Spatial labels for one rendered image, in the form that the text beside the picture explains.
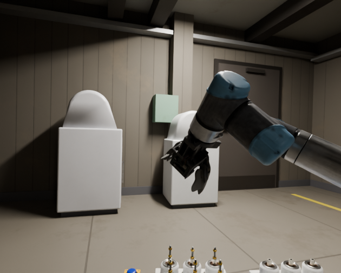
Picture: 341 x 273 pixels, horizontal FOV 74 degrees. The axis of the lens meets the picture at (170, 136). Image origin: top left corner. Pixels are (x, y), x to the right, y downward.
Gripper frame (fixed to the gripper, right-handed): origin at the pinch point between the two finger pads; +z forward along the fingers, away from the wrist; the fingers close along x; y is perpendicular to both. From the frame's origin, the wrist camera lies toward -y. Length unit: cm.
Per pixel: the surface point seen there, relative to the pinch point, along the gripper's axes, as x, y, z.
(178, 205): -20, -113, 192
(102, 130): -127, -68, 132
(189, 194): -20, -126, 179
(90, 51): -248, -129, 114
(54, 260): -42, 28, 140
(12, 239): -88, 42, 173
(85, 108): -155, -65, 120
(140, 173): -99, -124, 227
